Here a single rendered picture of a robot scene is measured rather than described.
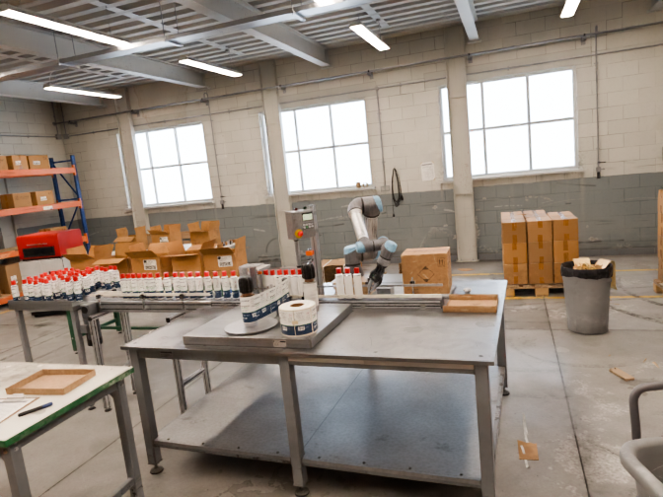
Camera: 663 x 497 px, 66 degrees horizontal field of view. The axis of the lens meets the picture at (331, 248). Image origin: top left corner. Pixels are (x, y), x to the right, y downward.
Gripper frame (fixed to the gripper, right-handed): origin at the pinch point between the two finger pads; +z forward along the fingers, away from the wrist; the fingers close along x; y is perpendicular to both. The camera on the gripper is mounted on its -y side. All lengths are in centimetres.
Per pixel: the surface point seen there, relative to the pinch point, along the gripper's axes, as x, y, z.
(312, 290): -27.1, 31.7, 6.1
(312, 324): -10, 69, 7
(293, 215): -67, 1, -21
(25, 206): -669, -343, 308
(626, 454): 113, 145, -49
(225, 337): -49, 78, 35
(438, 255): 27.5, -20.8, -35.3
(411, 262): 14.2, -19.6, -23.3
